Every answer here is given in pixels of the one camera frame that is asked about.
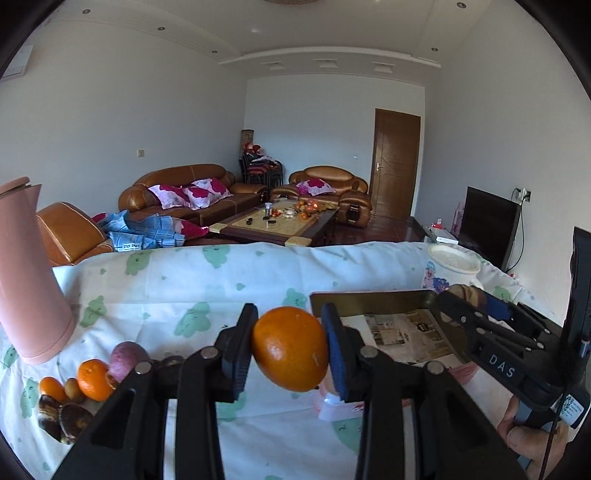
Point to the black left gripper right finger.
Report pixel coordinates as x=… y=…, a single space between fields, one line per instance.
x=418 y=422

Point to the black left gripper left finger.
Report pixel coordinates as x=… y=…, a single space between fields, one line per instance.
x=126 y=438

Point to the medium orange tangerine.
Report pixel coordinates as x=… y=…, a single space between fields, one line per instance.
x=91 y=379

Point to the large orange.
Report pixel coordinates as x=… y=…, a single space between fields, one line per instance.
x=290 y=348

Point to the right hand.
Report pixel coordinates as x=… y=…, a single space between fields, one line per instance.
x=532 y=443

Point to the small brown longan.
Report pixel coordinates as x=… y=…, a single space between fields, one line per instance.
x=73 y=391

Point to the purple passion fruit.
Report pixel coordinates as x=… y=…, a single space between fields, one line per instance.
x=123 y=359

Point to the paper leaflet in tin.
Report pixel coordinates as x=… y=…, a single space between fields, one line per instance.
x=410 y=338

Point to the small orange tangerine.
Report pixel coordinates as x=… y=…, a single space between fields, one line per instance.
x=51 y=387

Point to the white lidded mug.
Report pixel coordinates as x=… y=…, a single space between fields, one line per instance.
x=448 y=265

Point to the white cloud pattern tablecloth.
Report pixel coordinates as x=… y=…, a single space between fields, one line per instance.
x=174 y=302

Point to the black television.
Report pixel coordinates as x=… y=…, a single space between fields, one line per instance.
x=489 y=226

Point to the pink electric kettle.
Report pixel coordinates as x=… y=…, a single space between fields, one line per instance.
x=35 y=315

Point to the blue plaid blanket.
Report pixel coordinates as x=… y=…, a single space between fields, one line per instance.
x=149 y=233

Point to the wooden coffee table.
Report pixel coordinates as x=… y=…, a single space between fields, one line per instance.
x=285 y=223

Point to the brown leather long sofa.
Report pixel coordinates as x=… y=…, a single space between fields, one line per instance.
x=141 y=203

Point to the pink floral left pillow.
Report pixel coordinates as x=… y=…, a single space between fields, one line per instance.
x=171 y=196

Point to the brown leather armchair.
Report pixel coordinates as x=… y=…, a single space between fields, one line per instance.
x=335 y=185

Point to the pink floral armchair pillow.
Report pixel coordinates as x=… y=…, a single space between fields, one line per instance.
x=314 y=187

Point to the pink floral right pillow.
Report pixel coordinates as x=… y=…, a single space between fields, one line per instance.
x=209 y=190

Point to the brown wooden door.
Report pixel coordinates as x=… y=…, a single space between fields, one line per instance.
x=395 y=163

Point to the stacked dark chairs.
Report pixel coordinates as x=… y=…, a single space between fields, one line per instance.
x=259 y=168

